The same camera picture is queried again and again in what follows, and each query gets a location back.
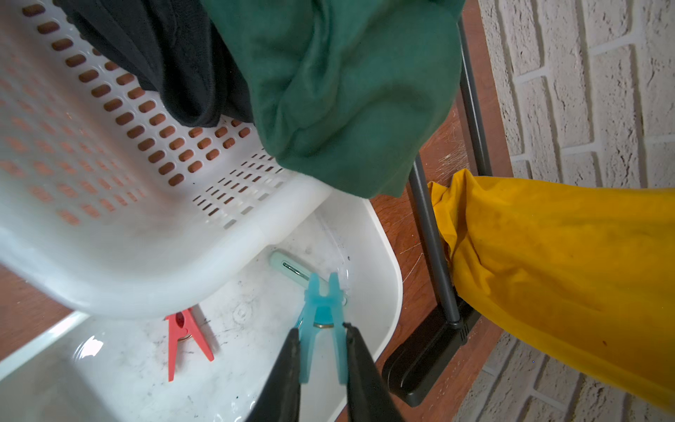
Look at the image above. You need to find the black clothes rack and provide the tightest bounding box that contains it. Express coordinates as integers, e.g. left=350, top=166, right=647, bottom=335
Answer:
left=382, top=20, right=493, bottom=407

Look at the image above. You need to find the teal clothespin green shirt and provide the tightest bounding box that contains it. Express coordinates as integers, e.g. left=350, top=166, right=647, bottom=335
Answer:
left=295, top=273, right=348, bottom=385

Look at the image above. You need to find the black t-shirt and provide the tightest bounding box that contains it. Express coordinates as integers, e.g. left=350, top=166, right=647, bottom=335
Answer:
left=59, top=0, right=254, bottom=128

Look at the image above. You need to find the green t-shirt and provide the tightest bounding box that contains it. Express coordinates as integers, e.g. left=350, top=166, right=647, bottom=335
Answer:
left=204, top=1, right=464, bottom=199

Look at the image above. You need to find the white perforated laundry basket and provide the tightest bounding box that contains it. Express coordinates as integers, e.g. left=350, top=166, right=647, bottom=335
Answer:
left=1, top=1, right=332, bottom=318

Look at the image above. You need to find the red clothespin green shirt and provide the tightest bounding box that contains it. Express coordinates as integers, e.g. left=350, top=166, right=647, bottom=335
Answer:
left=165, top=308, right=214, bottom=382

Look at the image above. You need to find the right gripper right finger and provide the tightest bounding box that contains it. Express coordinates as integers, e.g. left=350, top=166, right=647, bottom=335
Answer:
left=344, top=323, right=404, bottom=422

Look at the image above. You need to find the white plastic tray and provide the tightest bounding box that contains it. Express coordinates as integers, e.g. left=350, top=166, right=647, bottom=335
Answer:
left=0, top=188, right=404, bottom=422

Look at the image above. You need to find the yellow t-shirt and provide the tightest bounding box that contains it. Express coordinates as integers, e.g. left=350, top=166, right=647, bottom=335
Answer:
left=428, top=170, right=674, bottom=411

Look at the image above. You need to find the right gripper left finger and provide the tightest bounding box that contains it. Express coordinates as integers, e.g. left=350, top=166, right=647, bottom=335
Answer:
left=246, top=328, right=301, bottom=422

